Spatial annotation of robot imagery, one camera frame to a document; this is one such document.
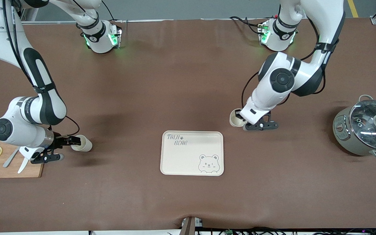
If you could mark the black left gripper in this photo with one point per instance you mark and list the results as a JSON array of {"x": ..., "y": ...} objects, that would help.
[{"x": 239, "y": 115}]

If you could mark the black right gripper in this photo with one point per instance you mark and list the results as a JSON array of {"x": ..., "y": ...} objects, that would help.
[{"x": 58, "y": 141}]

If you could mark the white plastic cup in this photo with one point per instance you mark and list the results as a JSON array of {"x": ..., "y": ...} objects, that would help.
[
  {"x": 236, "y": 122},
  {"x": 85, "y": 145}
]

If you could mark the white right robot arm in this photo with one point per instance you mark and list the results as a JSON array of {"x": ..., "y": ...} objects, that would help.
[{"x": 47, "y": 104}]

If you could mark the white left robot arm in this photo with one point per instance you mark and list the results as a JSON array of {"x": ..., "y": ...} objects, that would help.
[{"x": 282, "y": 81}]

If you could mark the beige bear print tray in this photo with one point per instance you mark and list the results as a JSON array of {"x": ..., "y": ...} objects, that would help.
[{"x": 188, "y": 163}]

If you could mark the white plastic knife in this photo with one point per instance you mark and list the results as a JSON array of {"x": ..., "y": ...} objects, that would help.
[{"x": 23, "y": 166}]

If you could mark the grey plastic knife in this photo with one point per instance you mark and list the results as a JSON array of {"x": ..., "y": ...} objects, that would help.
[{"x": 10, "y": 160}]

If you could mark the wooden cutting board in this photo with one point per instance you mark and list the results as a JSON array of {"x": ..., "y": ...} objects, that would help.
[{"x": 2, "y": 171}]

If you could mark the grey cooking pot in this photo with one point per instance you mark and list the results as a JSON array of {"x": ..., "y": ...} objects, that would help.
[{"x": 344, "y": 137}]

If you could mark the glass pot lid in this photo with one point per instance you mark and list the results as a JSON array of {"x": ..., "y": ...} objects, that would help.
[{"x": 370, "y": 127}]

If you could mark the brown metal bracket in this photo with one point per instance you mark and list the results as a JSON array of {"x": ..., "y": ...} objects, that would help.
[{"x": 188, "y": 227}]

